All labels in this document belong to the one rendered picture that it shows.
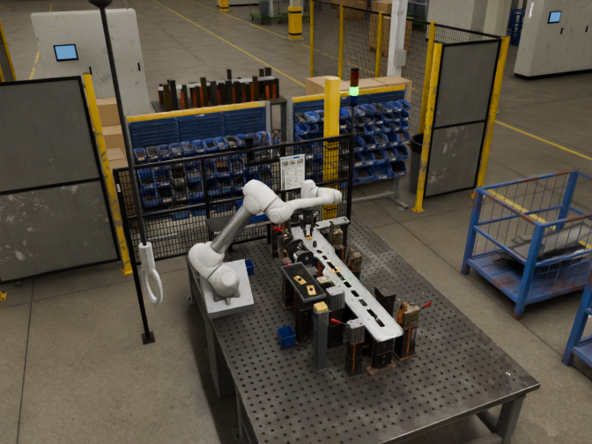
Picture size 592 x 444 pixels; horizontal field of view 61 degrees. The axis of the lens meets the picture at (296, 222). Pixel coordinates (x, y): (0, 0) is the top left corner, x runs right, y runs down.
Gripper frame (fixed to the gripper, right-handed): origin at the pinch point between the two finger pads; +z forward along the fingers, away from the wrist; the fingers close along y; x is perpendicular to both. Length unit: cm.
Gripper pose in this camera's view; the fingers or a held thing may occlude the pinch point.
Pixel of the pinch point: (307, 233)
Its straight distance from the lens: 372.3
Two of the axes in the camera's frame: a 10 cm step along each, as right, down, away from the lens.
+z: 0.1, 8.8, 4.8
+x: -3.8, -4.4, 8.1
